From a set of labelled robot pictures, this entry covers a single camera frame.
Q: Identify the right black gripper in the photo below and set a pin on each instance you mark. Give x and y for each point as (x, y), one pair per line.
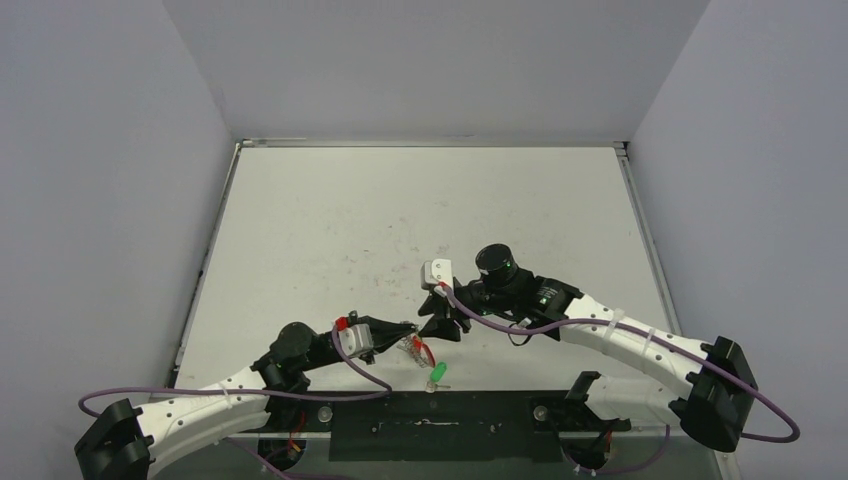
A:
(457, 302)

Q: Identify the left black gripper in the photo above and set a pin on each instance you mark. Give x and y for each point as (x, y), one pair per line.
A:
(383, 333)

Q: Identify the silver keyring with red grip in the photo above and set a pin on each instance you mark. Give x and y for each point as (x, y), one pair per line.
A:
(417, 350)

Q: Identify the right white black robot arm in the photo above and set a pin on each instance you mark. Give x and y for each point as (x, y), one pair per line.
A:
(705, 388)

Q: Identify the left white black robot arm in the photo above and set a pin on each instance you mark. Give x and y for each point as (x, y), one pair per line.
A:
(128, 441)

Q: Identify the green tag key near edge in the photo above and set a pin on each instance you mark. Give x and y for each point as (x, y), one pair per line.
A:
(435, 382)

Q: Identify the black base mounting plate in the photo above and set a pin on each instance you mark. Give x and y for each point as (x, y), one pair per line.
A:
(446, 426)

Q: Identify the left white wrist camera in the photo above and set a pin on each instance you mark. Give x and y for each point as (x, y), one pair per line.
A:
(354, 338)

